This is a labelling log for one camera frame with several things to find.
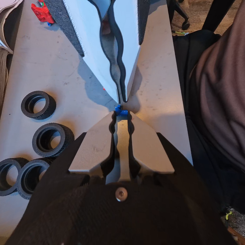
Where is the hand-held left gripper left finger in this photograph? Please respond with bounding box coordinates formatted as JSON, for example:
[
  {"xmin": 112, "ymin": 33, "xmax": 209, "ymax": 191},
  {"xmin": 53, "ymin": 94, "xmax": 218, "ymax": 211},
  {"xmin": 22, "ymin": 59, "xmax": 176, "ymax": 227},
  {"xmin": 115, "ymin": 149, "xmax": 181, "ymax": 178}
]
[{"xmin": 69, "ymin": 111, "xmax": 117, "ymax": 177}]

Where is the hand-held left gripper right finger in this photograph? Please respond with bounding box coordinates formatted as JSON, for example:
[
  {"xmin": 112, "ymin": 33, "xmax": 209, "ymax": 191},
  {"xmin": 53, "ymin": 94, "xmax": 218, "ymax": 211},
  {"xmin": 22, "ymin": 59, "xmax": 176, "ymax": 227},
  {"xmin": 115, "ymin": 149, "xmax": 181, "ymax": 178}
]
[{"xmin": 127, "ymin": 112, "xmax": 175, "ymax": 178}]

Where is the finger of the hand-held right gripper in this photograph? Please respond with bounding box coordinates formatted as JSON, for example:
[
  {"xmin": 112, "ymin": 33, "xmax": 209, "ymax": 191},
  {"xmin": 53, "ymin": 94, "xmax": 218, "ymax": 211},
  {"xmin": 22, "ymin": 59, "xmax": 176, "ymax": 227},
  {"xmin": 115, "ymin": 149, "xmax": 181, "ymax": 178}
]
[
  {"xmin": 108, "ymin": 0, "xmax": 141, "ymax": 103},
  {"xmin": 63, "ymin": 0, "xmax": 121, "ymax": 104}
]

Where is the blue pointed brick assembly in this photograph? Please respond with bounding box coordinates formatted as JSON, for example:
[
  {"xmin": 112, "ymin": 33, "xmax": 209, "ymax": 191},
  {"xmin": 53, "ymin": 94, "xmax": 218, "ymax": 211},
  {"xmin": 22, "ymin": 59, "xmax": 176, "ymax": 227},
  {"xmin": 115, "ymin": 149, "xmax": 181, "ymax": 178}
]
[{"xmin": 115, "ymin": 105, "xmax": 128, "ymax": 117}]

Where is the grey desk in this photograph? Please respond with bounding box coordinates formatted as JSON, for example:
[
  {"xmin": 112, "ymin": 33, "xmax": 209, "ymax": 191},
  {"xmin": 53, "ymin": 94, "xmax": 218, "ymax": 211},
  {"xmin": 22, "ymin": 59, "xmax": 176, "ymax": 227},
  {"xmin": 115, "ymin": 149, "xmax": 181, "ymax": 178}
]
[{"xmin": 0, "ymin": 0, "xmax": 194, "ymax": 245}]

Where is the person's right hand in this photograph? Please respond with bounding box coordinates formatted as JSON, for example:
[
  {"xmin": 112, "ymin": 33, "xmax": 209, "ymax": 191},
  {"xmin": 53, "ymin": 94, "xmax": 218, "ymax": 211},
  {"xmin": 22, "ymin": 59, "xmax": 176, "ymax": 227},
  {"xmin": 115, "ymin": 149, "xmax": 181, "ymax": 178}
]
[{"xmin": 102, "ymin": 20, "xmax": 112, "ymax": 35}]

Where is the toy brick car model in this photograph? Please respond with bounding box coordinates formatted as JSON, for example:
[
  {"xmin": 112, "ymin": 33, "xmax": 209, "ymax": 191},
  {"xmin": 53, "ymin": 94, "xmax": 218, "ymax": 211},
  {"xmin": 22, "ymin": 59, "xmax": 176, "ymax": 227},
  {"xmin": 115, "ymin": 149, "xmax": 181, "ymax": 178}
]
[{"xmin": 31, "ymin": 0, "xmax": 55, "ymax": 26}]

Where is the black office chair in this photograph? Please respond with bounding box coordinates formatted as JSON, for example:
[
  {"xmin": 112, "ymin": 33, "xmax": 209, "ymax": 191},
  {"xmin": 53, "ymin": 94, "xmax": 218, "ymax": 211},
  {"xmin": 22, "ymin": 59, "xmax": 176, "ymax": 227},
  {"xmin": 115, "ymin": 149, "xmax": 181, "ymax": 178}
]
[{"xmin": 167, "ymin": 0, "xmax": 236, "ymax": 32}]

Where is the wide black rubber tyre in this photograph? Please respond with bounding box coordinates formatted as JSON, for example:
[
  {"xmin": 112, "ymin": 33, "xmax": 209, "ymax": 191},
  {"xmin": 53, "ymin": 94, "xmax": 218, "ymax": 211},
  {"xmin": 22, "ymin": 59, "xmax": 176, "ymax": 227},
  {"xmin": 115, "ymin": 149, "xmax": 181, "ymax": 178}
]
[
  {"xmin": 32, "ymin": 123, "xmax": 75, "ymax": 158},
  {"xmin": 16, "ymin": 158, "xmax": 54, "ymax": 200}
]

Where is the narrow black rubber tyre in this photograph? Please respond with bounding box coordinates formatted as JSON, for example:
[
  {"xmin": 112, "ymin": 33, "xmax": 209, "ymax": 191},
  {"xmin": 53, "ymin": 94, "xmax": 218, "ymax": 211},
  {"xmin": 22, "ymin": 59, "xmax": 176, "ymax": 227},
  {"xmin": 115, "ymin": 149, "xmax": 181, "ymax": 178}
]
[
  {"xmin": 21, "ymin": 91, "xmax": 57, "ymax": 120},
  {"xmin": 0, "ymin": 158, "xmax": 29, "ymax": 196}
]

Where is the open instruction book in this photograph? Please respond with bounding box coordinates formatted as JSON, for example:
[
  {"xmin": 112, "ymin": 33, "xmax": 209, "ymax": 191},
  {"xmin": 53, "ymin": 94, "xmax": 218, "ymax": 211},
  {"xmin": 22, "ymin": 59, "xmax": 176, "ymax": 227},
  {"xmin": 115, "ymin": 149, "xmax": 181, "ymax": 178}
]
[{"xmin": 0, "ymin": 0, "xmax": 24, "ymax": 113}]

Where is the person's brown shirt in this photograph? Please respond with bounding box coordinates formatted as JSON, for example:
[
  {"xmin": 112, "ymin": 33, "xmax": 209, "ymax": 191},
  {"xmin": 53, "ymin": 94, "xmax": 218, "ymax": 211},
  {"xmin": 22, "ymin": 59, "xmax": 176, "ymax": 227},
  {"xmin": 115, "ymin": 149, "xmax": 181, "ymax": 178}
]
[{"xmin": 188, "ymin": 0, "xmax": 245, "ymax": 171}]

